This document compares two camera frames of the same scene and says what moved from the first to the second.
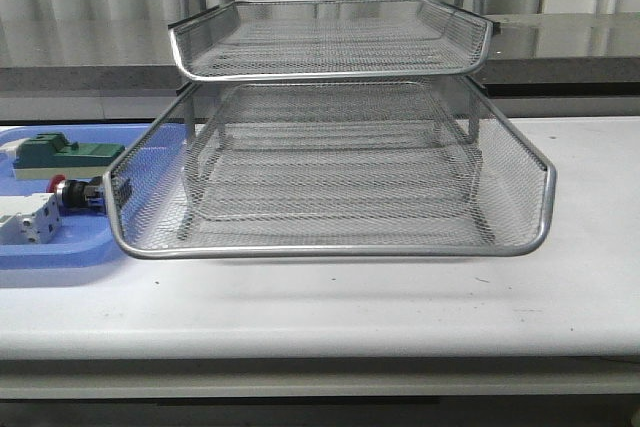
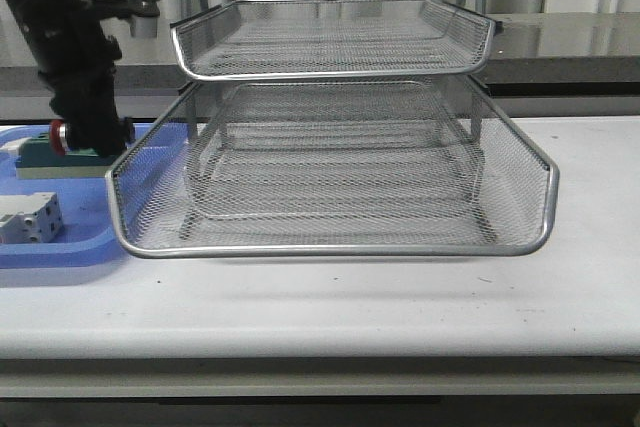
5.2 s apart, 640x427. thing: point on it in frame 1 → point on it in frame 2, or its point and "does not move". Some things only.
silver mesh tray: (331, 40) does not move
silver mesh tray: (330, 169) does not move
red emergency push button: (90, 193) → (59, 137)
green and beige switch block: (50, 156) does not move
